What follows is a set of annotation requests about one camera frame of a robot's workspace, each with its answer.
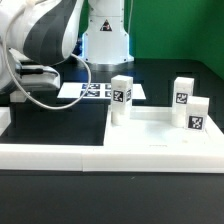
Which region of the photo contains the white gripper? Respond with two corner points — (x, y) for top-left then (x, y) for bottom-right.
(9, 49), (61, 91)

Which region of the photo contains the white square tabletop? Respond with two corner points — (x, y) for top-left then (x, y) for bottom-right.
(104, 106), (223, 146)

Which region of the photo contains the white AprilTag base sheet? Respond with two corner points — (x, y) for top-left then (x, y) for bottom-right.
(58, 82), (146, 100)

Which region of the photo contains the white U-shaped fence obstacle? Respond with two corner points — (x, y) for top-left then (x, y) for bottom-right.
(0, 106), (224, 174)

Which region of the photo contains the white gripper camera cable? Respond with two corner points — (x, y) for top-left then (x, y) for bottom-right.
(2, 19), (92, 111)

